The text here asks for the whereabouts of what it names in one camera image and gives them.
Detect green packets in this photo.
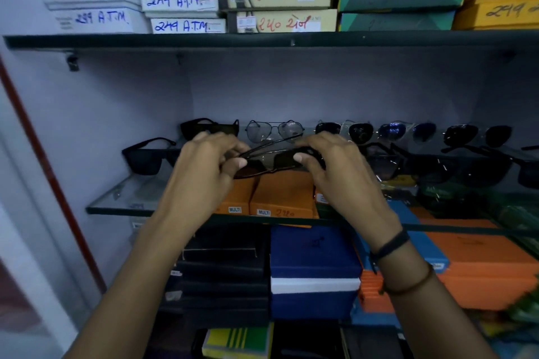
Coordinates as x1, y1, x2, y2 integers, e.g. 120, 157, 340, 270
416, 183, 539, 248

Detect stack of black boxes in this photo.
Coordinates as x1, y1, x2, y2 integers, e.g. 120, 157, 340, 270
159, 223, 271, 326

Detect person's left hand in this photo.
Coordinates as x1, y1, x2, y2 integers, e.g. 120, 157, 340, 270
161, 131, 252, 225

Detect large orange box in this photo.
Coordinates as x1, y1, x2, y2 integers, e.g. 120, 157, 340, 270
358, 262, 539, 314
409, 206, 539, 266

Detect brown thread bracelet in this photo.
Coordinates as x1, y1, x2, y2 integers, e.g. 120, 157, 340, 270
378, 263, 435, 297

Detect yellow green striped box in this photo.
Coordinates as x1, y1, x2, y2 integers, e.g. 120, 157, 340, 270
201, 323, 275, 359

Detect black wristband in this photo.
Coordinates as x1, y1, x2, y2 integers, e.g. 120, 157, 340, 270
368, 228, 411, 273

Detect dark glass shelf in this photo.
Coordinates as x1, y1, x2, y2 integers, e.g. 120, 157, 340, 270
3, 30, 539, 51

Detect light blue box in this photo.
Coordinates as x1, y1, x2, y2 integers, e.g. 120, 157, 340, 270
353, 200, 451, 275

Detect person's left forearm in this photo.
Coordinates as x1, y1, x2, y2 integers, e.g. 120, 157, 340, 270
63, 203, 211, 359

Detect person's right forearm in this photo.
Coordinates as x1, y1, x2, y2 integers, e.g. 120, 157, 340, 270
371, 230, 500, 359

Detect red door frame strip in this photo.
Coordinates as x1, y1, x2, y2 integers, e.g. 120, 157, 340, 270
0, 56, 107, 295

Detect clear glass shelf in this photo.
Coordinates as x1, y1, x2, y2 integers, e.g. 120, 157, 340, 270
86, 167, 539, 239

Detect blue box with white band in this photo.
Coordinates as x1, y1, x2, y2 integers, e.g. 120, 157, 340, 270
270, 276, 361, 321

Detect orange box with white label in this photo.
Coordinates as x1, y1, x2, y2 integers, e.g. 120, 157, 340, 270
249, 171, 319, 228
214, 178, 258, 216

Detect person's right hand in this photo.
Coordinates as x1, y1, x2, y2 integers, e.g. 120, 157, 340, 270
293, 132, 406, 252

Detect brown tinted sunglasses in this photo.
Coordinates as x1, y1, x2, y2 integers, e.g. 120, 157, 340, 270
233, 133, 327, 181

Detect row of dark sunglasses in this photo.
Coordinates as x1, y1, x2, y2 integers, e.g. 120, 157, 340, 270
122, 118, 539, 191

